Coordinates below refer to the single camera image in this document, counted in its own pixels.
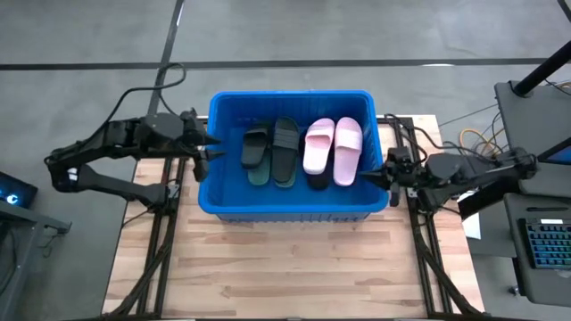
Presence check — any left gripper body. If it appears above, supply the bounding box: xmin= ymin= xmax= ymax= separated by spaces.
xmin=179 ymin=126 xmax=211 ymax=182

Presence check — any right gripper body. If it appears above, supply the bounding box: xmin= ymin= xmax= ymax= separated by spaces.
xmin=383 ymin=164 xmax=424 ymax=209

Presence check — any pink rubber slide sandal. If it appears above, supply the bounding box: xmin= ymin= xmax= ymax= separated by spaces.
xmin=302 ymin=118 xmax=336 ymax=176
xmin=333 ymin=116 xmax=364 ymax=187

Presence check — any black rubber slide sandal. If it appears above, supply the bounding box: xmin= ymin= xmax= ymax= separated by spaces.
xmin=270 ymin=116 xmax=301 ymax=184
xmin=306 ymin=169 xmax=335 ymax=191
xmin=240 ymin=127 xmax=270 ymax=170

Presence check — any blue plastic bin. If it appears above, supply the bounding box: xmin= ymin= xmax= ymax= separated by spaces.
xmin=198 ymin=90 xmax=391 ymax=223

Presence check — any white paper sheet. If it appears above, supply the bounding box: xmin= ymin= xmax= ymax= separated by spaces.
xmin=461 ymin=217 xmax=482 ymax=241

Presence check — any black desk base bar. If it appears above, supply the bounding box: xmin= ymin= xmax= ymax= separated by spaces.
xmin=457 ymin=177 xmax=521 ymax=220

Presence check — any tablet with blue screen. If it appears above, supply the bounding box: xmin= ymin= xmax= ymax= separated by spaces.
xmin=537 ymin=136 xmax=571 ymax=167

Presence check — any backlit black keyboard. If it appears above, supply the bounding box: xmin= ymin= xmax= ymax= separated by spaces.
xmin=518 ymin=217 xmax=571 ymax=271

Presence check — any black pole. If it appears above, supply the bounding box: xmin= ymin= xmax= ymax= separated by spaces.
xmin=512 ymin=39 xmax=571 ymax=97

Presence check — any grey metal cart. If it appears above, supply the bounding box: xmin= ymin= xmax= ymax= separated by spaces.
xmin=0 ymin=199 xmax=72 ymax=321

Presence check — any black computer case with light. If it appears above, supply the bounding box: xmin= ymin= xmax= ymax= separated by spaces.
xmin=0 ymin=171 xmax=39 ymax=210

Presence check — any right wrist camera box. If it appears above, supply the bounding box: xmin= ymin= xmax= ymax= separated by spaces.
xmin=385 ymin=145 xmax=412 ymax=168

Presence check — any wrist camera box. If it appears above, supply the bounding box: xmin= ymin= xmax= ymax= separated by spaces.
xmin=179 ymin=108 xmax=201 ymax=131
xmin=385 ymin=145 xmax=412 ymax=168

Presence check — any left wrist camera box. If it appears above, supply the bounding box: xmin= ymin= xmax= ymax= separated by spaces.
xmin=179 ymin=108 xmax=201 ymax=131

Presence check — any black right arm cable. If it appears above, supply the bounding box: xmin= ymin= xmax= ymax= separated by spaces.
xmin=382 ymin=112 xmax=514 ymax=158

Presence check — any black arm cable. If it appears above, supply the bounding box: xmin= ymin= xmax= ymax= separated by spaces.
xmin=382 ymin=112 xmax=514 ymax=158
xmin=103 ymin=62 xmax=187 ymax=135

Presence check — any black metal table frame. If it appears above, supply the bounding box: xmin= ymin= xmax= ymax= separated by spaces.
xmin=102 ymin=113 xmax=485 ymax=321

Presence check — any yellow cable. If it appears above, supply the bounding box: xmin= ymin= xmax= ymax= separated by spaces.
xmin=460 ymin=128 xmax=497 ymax=155

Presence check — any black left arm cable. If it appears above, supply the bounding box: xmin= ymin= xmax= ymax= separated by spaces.
xmin=103 ymin=62 xmax=187 ymax=135

